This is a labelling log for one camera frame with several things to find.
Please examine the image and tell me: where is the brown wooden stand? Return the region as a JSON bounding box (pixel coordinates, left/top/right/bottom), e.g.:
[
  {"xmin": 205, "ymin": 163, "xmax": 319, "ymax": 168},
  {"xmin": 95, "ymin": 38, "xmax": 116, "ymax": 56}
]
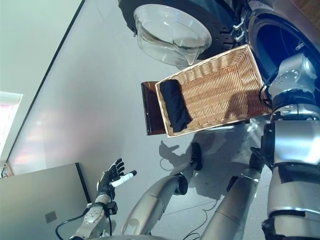
[{"xmin": 140, "ymin": 81, "xmax": 251, "ymax": 137}]

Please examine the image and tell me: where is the silver right robot leg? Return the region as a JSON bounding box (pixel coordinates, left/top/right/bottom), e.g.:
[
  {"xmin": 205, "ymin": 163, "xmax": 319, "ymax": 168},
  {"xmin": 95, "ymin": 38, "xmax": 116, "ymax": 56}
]
[{"xmin": 201, "ymin": 167, "xmax": 262, "ymax": 240}]

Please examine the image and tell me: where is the round glass washer door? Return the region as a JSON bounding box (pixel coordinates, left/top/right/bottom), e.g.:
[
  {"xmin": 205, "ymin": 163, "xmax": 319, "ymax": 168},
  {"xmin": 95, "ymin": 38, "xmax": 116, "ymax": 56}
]
[{"xmin": 117, "ymin": 0, "xmax": 236, "ymax": 67}]

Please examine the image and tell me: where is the grey socket plate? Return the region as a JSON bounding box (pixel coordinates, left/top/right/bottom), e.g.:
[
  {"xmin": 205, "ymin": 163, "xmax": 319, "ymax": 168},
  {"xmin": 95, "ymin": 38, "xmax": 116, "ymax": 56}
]
[{"xmin": 44, "ymin": 210, "xmax": 57, "ymax": 223}]

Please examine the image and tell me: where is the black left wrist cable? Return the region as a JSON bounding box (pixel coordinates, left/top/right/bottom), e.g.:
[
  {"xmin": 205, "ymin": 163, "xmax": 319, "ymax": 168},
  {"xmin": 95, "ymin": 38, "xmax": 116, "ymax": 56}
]
[{"xmin": 55, "ymin": 212, "xmax": 113, "ymax": 240}]

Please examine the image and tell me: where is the dark grey washing machine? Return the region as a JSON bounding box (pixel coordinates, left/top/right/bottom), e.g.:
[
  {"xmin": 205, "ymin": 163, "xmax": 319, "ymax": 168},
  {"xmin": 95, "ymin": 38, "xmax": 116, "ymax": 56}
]
[{"xmin": 232, "ymin": 0, "xmax": 320, "ymax": 83}]

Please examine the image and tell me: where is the silver robot torso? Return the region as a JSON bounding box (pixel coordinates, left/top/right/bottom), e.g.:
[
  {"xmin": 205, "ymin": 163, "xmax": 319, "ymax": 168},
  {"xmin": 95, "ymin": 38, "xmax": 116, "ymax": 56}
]
[{"xmin": 107, "ymin": 233, "xmax": 203, "ymax": 240}]

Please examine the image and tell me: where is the black left robot foot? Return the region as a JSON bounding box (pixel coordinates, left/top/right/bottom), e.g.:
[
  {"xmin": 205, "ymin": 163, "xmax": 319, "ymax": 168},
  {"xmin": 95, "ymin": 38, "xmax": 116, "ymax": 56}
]
[{"xmin": 191, "ymin": 142, "xmax": 203, "ymax": 171}]

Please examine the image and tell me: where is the grey cabinet panel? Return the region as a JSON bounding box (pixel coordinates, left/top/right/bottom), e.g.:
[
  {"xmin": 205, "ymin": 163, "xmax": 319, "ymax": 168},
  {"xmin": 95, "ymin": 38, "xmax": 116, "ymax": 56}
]
[{"xmin": 0, "ymin": 162, "xmax": 91, "ymax": 240}]

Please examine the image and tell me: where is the small black garment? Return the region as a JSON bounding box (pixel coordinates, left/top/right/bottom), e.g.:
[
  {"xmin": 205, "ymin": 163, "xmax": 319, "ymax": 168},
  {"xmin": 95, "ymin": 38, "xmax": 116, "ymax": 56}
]
[{"xmin": 159, "ymin": 79, "xmax": 193, "ymax": 133}]

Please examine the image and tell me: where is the wicker laundry basket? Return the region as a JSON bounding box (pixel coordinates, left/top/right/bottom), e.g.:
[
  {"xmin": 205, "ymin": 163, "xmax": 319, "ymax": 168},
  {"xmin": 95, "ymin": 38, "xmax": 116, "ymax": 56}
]
[{"xmin": 154, "ymin": 43, "xmax": 273, "ymax": 138}]

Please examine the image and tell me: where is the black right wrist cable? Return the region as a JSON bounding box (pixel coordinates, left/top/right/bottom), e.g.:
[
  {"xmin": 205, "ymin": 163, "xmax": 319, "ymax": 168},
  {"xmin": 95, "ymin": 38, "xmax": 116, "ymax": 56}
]
[{"xmin": 258, "ymin": 72, "xmax": 278, "ymax": 106}]

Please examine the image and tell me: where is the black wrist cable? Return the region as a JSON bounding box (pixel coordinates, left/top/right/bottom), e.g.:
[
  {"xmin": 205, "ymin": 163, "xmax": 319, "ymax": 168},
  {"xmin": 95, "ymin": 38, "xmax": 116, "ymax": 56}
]
[
  {"xmin": 55, "ymin": 212, "xmax": 113, "ymax": 240},
  {"xmin": 258, "ymin": 72, "xmax": 278, "ymax": 106}
]

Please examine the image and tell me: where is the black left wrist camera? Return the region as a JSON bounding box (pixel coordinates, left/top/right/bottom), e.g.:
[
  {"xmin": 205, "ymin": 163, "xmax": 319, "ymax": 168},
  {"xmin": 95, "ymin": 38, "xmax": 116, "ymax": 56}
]
[{"xmin": 107, "ymin": 201, "xmax": 118, "ymax": 215}]

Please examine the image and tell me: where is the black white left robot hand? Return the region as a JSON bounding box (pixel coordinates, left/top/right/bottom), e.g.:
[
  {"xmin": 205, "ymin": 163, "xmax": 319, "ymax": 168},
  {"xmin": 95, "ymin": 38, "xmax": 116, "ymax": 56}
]
[{"xmin": 96, "ymin": 157, "xmax": 138, "ymax": 195}]

